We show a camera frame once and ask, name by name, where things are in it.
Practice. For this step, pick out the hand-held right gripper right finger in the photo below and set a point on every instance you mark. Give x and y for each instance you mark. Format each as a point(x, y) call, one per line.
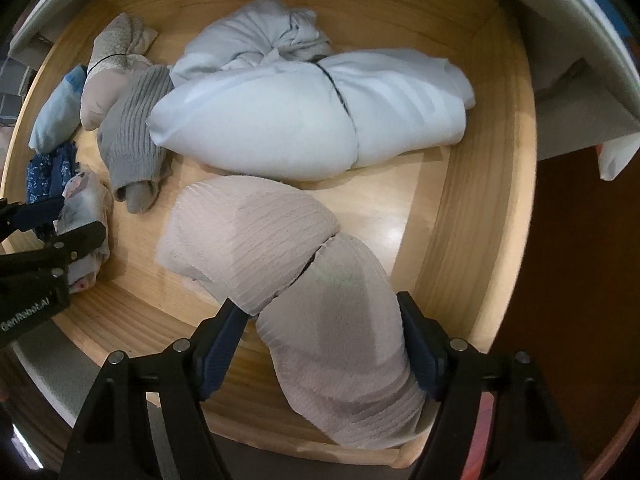
point(420, 350)

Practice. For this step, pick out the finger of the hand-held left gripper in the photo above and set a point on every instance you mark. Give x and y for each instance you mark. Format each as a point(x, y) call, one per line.
point(85, 237)
point(35, 212)

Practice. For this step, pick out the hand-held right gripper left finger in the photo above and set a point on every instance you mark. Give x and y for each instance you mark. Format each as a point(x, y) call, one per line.
point(225, 345)

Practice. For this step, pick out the pink and white floral underwear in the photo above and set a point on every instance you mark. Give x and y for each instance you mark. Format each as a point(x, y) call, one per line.
point(87, 200)

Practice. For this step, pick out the dark blue floral underwear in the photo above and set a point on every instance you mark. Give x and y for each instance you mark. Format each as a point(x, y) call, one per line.
point(47, 175)

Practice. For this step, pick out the beige ribbed underwear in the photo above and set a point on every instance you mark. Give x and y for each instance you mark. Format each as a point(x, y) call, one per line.
point(325, 335)

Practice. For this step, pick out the light blue socks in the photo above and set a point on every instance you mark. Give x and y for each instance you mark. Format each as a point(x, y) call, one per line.
point(55, 115)

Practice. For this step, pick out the grey ribbed socks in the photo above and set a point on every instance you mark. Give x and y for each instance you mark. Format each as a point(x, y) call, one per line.
point(130, 145)

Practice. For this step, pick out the wooden drawer with grey front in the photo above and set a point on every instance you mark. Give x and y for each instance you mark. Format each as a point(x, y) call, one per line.
point(390, 220)

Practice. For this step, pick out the beige grey socks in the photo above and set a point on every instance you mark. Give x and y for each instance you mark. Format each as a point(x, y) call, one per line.
point(100, 95)

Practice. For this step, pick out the pale blue underwear bundle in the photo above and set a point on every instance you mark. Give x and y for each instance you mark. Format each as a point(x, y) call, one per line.
point(280, 120)

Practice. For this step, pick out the grey plaid blanket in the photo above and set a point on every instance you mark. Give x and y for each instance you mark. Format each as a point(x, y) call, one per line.
point(10, 95)

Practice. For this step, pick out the white patterned cover cloth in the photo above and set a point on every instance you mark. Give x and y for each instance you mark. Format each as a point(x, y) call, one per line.
point(617, 160)

